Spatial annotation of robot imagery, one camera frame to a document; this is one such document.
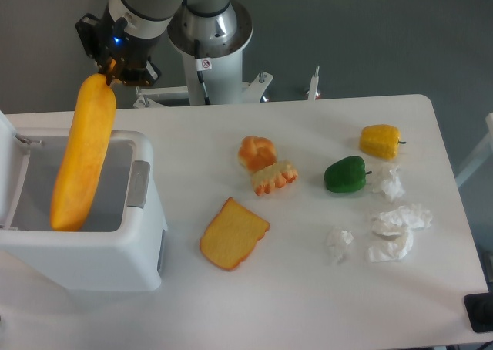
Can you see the small ridged bread piece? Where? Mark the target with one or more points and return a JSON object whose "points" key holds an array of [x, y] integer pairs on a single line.
{"points": [[273, 177]]}

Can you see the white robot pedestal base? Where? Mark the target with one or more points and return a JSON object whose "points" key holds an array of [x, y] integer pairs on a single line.
{"points": [[209, 82]]}

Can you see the round braided bread roll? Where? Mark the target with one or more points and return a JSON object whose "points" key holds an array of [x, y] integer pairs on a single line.
{"points": [[256, 153]]}

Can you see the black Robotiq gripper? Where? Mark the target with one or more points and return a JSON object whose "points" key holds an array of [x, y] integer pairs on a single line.
{"points": [[124, 58]]}

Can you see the crumpled white tissue lower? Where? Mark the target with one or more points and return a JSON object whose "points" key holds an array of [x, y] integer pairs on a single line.
{"points": [[392, 245]]}

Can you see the long orange bread loaf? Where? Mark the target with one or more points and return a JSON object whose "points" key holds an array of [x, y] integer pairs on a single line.
{"points": [[85, 153]]}

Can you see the yellow bell pepper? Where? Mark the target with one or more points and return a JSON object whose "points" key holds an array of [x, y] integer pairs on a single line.
{"points": [[381, 141]]}

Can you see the crumpled white tissue upper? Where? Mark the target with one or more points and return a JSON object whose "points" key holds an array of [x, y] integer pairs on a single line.
{"points": [[387, 183]]}

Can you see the white trash can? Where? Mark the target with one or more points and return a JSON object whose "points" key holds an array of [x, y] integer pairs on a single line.
{"points": [[120, 246]]}

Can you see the crumpled white tissue right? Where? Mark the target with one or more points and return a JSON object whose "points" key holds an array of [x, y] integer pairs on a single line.
{"points": [[404, 218]]}

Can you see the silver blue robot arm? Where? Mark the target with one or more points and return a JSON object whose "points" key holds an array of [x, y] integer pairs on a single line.
{"points": [[200, 28]]}

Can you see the orange toast bread slice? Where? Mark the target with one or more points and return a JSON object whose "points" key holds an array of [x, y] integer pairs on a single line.
{"points": [[232, 235]]}

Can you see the black device at edge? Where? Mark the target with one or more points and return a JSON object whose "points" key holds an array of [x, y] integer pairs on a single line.
{"points": [[479, 308]]}

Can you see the green bell pepper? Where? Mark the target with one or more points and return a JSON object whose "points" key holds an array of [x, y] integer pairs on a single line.
{"points": [[347, 175]]}

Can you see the crumpled white tissue small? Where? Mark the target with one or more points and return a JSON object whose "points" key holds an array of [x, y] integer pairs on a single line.
{"points": [[337, 242]]}

